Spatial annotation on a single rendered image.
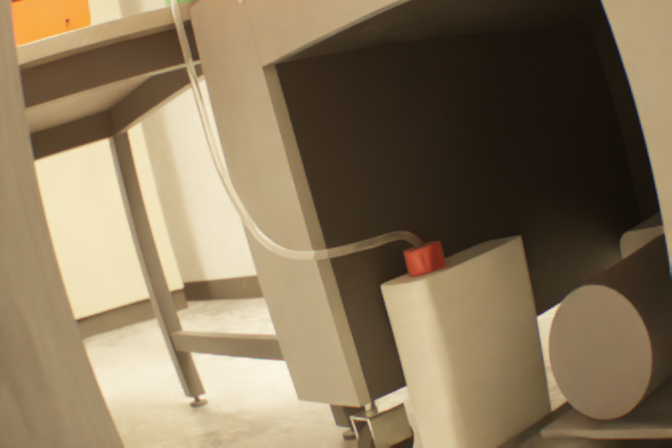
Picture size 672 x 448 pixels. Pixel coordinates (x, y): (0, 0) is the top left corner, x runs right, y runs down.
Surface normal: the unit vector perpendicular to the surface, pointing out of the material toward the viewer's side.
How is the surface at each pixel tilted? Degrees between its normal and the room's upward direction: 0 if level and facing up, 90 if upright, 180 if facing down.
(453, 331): 90
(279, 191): 90
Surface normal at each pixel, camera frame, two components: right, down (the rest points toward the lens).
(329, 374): -0.80, 0.24
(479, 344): 0.53, -0.13
